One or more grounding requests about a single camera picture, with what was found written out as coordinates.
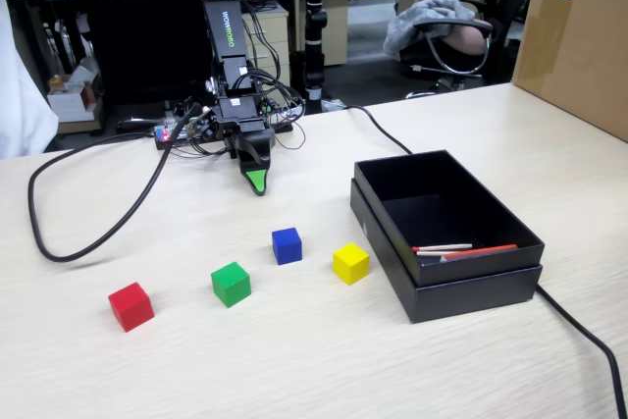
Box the black office chair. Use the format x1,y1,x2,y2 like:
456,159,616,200
399,0,539,99

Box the black pole white bands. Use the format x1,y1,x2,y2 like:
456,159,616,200
302,0,329,114

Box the blue wooden cube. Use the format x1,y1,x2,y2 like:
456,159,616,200
271,227,303,266

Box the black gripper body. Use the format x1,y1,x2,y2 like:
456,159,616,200
214,96,269,135

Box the white cardboard box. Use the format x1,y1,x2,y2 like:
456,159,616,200
47,79,103,125

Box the red matchbox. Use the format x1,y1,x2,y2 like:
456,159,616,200
440,243,519,263

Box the beige drawer cabinet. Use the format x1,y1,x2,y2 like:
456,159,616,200
243,0,290,89
321,0,350,67

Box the thin black wire bundle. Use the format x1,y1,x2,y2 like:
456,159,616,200
235,0,308,151

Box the large black monitor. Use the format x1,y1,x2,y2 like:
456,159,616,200
72,0,217,106

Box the grey cloth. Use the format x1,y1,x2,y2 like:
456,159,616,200
382,0,478,57

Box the green wooden cube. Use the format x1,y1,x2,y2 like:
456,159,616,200
210,261,252,309

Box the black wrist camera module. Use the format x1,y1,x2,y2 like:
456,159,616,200
185,103,221,143

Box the yellow wooden cube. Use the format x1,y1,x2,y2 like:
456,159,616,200
332,242,371,287

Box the red wooden cube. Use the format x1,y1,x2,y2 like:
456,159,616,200
107,282,156,334

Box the black power cable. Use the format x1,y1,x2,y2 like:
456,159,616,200
338,103,628,419

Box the person in white shirt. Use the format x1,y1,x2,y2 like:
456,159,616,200
0,0,61,160

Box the black open box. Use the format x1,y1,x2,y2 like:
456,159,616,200
349,178,544,325

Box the black cardboard box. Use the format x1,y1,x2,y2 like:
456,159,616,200
353,148,547,288

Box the controller board with LED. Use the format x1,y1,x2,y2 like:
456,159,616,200
154,117,197,150

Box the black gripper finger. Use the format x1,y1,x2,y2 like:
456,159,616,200
234,128,276,174
243,168,271,197

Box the large brown cardboard box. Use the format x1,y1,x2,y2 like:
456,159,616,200
511,0,628,143

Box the thin black stand pole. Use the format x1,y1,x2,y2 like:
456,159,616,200
286,0,296,94

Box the thick black camera cable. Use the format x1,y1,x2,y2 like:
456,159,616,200
27,103,203,264

